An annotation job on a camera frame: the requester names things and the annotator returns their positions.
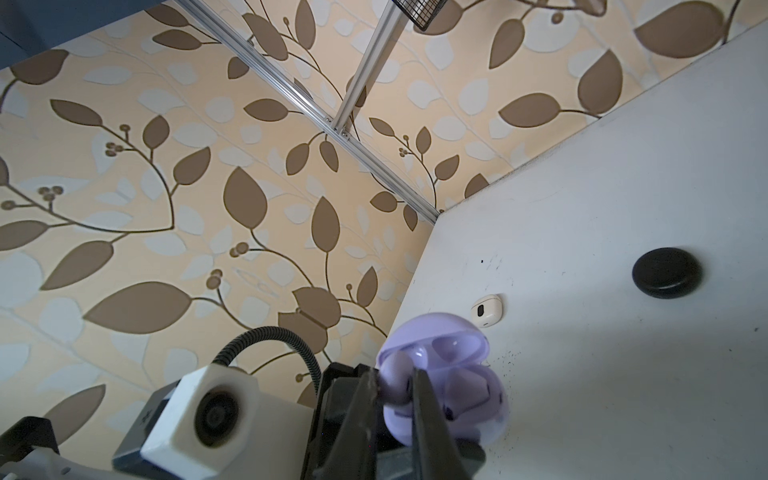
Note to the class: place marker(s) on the purple round charging case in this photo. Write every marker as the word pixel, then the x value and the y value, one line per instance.
pixel 452 351

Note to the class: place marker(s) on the black round charging case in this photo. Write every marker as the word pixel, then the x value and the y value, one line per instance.
pixel 667 273

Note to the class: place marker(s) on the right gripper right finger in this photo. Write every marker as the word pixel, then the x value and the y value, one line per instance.
pixel 434 452

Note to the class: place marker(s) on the white earbud charging case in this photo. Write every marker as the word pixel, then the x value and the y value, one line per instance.
pixel 487 311

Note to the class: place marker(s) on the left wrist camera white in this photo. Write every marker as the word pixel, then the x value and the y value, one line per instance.
pixel 215 423

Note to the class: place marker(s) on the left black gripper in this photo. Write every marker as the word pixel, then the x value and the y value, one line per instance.
pixel 334 392

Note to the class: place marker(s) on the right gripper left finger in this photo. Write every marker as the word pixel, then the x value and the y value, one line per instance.
pixel 353 455

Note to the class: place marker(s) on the back wire basket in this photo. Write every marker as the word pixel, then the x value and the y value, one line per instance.
pixel 420 12

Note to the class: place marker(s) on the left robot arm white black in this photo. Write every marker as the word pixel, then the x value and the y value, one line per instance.
pixel 30 449

